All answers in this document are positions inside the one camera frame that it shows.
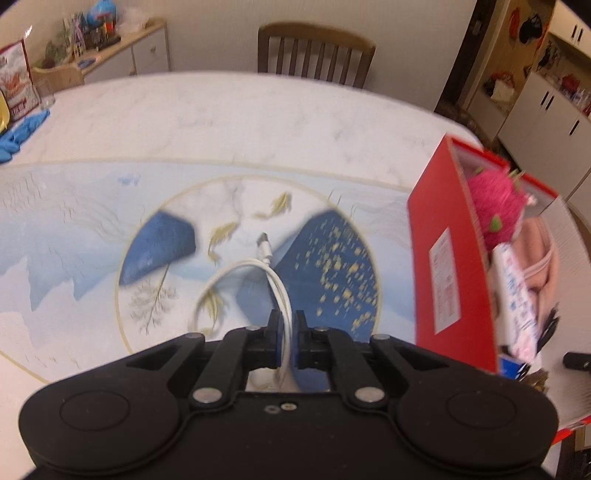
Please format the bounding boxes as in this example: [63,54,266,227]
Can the red cardboard box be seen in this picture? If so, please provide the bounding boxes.
[406,134,591,446]

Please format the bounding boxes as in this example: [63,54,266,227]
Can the white upper cabinet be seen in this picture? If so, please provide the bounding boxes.
[553,0,591,47]

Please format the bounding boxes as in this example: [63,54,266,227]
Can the blue printed small box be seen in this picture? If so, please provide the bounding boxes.
[499,354,532,382]

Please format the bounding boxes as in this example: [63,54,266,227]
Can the clear drinking glass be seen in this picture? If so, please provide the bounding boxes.
[34,76,57,112]

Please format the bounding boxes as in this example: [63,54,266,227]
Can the black glove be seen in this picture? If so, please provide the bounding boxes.
[535,302,561,352]

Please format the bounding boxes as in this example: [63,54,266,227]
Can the wooden and white sideboard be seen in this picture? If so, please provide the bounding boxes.
[32,17,171,86]

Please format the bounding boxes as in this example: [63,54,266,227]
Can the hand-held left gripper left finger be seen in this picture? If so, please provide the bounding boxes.
[125,309,284,408]

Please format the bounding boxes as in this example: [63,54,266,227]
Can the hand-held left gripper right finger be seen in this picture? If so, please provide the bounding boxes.
[294,311,451,407]

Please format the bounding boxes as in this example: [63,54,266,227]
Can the small light wooden chair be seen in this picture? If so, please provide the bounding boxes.
[30,65,86,93]

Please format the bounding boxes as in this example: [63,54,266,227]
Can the white cabinet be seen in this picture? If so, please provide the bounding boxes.
[496,69,591,200]
[553,0,591,47]

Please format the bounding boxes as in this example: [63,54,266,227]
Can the white and red bag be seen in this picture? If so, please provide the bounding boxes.
[482,71,516,103]

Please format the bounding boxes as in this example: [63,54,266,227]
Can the blue rubber gloves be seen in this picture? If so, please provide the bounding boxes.
[0,109,51,165]

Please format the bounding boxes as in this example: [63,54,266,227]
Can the clear plastic bag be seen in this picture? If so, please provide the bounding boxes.
[117,6,153,31]

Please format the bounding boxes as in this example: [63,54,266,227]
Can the white charging cable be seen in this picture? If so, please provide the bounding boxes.
[191,232,297,393]

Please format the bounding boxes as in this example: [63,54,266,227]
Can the pink dragon fruit plush toy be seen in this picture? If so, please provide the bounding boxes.
[466,168,537,250]

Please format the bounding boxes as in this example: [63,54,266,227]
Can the black hanging cap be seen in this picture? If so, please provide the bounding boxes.
[517,14,544,45]

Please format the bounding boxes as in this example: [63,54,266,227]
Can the pink fleece cloth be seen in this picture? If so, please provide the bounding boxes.
[512,216,562,296]

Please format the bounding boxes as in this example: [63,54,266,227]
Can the white printed tissue pack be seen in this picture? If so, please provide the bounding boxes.
[489,243,541,361]

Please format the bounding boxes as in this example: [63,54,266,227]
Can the red snack bag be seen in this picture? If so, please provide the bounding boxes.
[0,39,42,123]

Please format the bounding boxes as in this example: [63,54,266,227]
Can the white lower cabinet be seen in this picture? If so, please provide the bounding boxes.
[496,69,591,200]

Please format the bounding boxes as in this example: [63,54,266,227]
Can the brown slatted wooden chair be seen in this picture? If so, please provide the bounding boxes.
[257,23,377,90]

